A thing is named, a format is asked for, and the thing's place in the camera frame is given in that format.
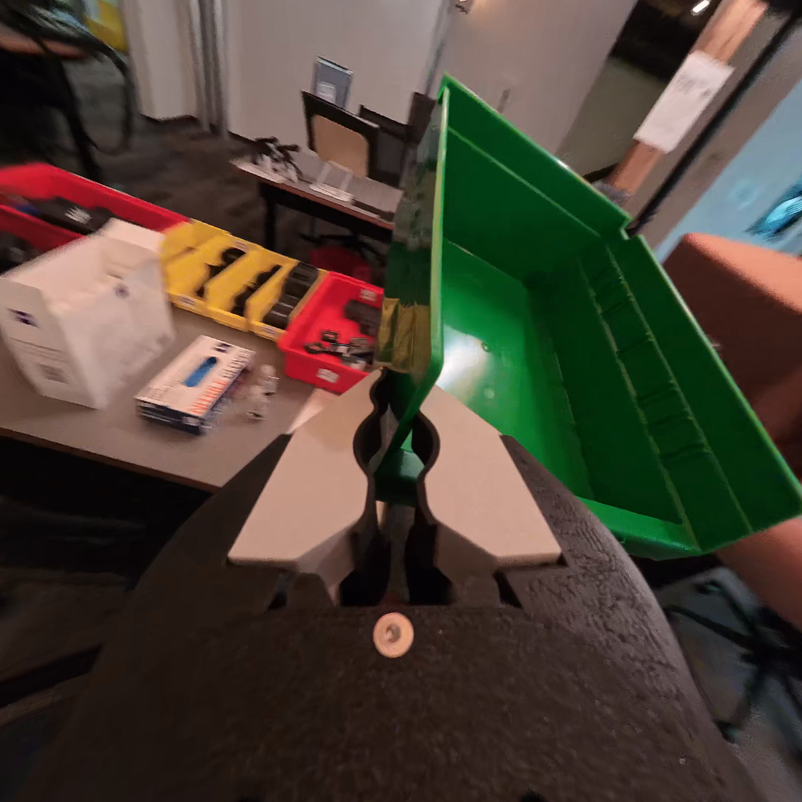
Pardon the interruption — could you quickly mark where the white wall paper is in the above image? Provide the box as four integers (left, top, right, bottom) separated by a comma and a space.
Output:
632, 49, 735, 152

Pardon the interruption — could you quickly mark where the black cloth item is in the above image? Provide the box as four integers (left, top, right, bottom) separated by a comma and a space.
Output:
31, 197, 114, 234

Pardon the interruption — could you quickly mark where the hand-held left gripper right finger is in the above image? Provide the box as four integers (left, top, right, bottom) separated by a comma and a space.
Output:
410, 388, 563, 590

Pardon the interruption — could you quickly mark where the white cardboard box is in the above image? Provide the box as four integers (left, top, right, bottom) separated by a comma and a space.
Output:
0, 218, 176, 409

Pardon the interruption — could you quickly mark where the blue glove box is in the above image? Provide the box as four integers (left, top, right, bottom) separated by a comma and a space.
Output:
133, 335, 257, 436

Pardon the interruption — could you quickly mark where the light grey desk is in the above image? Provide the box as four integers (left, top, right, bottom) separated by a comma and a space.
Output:
231, 155, 403, 231

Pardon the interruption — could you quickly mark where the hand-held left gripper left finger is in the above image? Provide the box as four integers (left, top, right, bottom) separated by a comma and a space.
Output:
227, 370, 384, 596

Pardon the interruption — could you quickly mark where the wooden panel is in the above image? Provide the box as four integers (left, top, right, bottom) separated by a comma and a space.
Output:
301, 90, 381, 184

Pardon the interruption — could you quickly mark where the framed notice sign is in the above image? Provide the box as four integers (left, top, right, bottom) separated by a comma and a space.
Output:
312, 56, 354, 105

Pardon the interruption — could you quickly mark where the rust brown felt bag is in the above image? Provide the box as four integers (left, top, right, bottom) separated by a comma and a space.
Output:
663, 233, 802, 453

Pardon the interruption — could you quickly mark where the small black device stand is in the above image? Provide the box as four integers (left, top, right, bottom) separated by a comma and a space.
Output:
252, 134, 303, 168

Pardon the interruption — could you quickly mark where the green plastic bin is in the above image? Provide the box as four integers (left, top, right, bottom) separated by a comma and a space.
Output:
375, 73, 802, 561

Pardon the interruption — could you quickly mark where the yellow plastic bin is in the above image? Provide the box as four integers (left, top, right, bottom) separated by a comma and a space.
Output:
161, 220, 328, 343

